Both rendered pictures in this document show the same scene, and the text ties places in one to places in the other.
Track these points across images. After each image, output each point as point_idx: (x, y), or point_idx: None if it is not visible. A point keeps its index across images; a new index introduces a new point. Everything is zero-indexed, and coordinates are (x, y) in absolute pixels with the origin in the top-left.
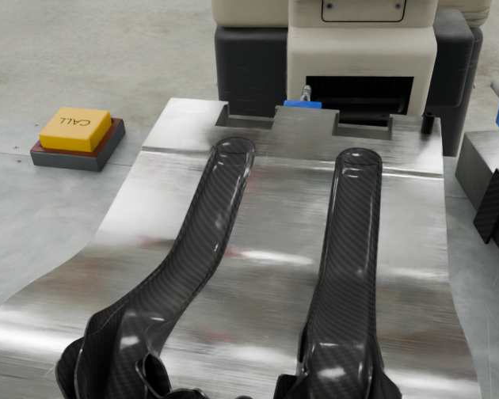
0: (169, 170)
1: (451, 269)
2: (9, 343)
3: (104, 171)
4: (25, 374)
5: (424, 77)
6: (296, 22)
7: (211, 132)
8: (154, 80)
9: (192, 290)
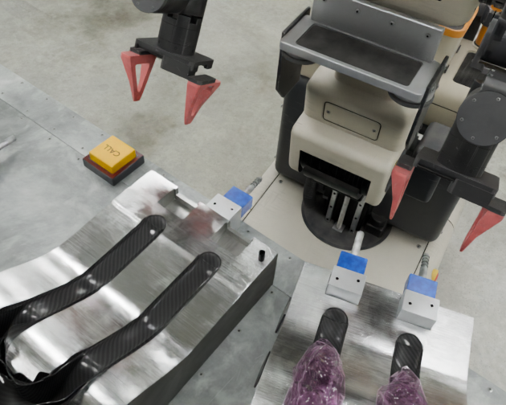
0: (114, 222)
1: (242, 338)
2: None
3: (116, 186)
4: None
5: (378, 185)
6: (306, 112)
7: (151, 206)
8: None
9: (67, 304)
